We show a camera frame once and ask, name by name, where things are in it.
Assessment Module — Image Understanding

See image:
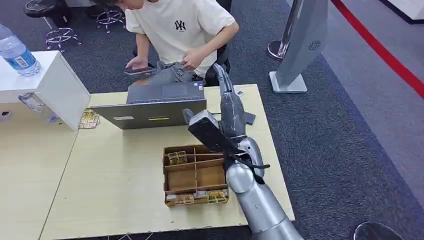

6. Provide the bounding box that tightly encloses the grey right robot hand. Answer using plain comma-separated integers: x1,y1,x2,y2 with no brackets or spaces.
182,62,248,142

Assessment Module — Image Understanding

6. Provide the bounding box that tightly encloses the person's right hand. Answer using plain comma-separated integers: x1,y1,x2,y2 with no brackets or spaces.
125,55,149,70

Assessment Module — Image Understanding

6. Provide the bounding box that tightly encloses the person's left hand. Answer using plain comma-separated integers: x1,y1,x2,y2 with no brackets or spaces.
181,49,205,72

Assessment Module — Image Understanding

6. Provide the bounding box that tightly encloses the dark smartphone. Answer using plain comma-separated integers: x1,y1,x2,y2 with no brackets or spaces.
123,66,157,77

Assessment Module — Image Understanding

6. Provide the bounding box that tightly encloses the black office chair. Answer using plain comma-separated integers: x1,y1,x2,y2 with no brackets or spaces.
204,43,232,88

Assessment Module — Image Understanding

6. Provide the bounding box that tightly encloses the person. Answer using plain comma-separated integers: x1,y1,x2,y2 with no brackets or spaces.
96,0,240,88

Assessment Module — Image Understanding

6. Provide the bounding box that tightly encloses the chrome stool base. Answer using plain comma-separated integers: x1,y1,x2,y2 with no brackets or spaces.
96,9,126,34
44,27,82,54

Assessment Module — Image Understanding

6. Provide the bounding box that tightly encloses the grey laptop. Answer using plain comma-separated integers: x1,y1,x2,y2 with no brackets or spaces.
91,81,208,130

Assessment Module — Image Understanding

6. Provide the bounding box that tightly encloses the wooden compartment card box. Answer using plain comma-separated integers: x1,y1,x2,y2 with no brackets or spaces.
161,144,230,208

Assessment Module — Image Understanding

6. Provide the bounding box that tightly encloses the white desk riser shelf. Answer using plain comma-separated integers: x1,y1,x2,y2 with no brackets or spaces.
0,50,91,131

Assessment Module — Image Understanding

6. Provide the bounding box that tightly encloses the chrome stanchion pole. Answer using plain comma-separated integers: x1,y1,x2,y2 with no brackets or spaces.
267,0,304,61

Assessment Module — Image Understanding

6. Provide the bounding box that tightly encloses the grey leaning sign stand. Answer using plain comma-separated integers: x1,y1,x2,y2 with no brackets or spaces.
268,0,329,94

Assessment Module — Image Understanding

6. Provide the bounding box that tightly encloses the clear water bottle blue label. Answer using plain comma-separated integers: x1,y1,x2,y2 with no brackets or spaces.
0,23,43,77

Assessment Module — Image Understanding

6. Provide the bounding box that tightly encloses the round chrome stanchion base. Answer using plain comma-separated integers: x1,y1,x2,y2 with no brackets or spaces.
352,221,404,240

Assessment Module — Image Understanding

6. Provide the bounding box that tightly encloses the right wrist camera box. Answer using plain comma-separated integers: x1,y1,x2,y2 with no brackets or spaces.
187,110,233,154

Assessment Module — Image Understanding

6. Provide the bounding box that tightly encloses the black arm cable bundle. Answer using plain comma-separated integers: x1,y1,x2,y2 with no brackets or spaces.
223,147,271,186

